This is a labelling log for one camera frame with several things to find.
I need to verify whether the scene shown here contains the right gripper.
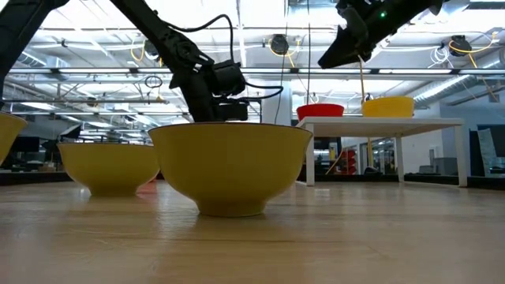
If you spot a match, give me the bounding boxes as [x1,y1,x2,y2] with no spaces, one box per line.
[317,0,449,70]

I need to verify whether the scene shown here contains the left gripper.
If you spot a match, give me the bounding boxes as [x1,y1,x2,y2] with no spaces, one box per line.
[185,70,250,123]

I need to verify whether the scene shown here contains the patterned ceramic bowl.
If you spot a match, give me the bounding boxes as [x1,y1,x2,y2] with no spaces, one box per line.
[0,112,28,165]
[148,122,313,219]
[57,142,161,197]

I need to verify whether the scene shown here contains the white pillar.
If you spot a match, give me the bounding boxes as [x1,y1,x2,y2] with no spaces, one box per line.
[260,78,293,126]

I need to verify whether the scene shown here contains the white perforated metal shelf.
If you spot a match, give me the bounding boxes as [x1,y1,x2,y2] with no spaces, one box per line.
[295,116,469,189]

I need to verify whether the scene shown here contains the red storage bins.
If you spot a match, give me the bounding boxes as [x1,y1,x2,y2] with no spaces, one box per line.
[339,148,358,175]

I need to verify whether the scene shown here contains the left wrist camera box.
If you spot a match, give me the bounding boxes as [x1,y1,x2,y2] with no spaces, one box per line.
[211,59,247,97]

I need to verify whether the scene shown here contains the black hanging cable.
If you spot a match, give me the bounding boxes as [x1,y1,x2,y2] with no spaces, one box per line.
[305,0,312,106]

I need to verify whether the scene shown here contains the black ceiling cable reel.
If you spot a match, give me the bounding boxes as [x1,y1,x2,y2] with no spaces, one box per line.
[449,34,473,57]
[269,34,291,57]

